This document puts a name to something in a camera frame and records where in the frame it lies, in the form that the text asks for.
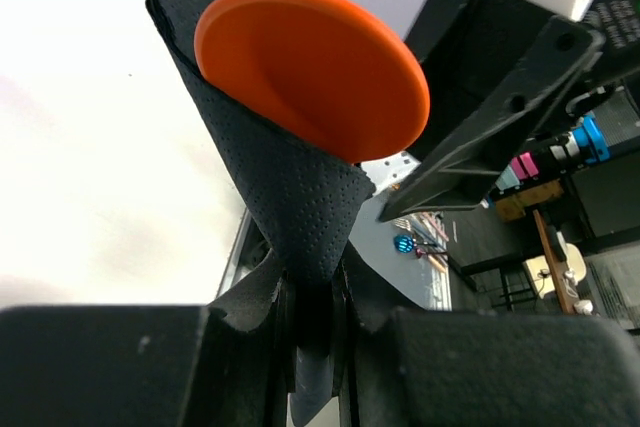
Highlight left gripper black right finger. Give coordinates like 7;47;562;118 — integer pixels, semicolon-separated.
333;244;415;426

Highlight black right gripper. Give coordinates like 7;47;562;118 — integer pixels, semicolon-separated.
377;0;640;222

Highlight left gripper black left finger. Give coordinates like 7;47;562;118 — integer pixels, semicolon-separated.
181;253;295;426

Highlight black paper napkin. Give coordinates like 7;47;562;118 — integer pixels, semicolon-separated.
146;0;373;425

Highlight orange plastic spoon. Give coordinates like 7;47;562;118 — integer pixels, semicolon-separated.
194;0;430;164

